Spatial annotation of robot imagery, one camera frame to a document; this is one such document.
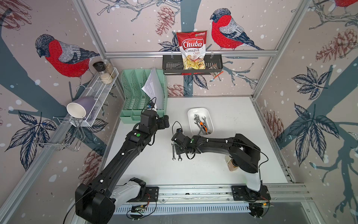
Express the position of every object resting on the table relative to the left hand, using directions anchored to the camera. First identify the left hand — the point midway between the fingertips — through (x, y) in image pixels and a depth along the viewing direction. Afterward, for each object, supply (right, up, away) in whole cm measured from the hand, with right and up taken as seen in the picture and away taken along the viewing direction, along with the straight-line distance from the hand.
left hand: (164, 114), depth 78 cm
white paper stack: (-9, +17, +14) cm, 24 cm away
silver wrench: (+9, -28, +8) cm, 31 cm away
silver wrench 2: (+29, -8, +24) cm, 38 cm away
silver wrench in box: (+24, -11, +22) cm, 35 cm away
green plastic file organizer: (-28, +10, +32) cm, 44 cm away
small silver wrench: (+5, -29, +8) cm, 30 cm away
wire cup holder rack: (-41, -7, -20) cm, 46 cm away
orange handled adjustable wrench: (+26, -10, +22) cm, 36 cm away
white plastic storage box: (+26, 0, +28) cm, 38 cm away
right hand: (+8, -22, +11) cm, 26 cm away
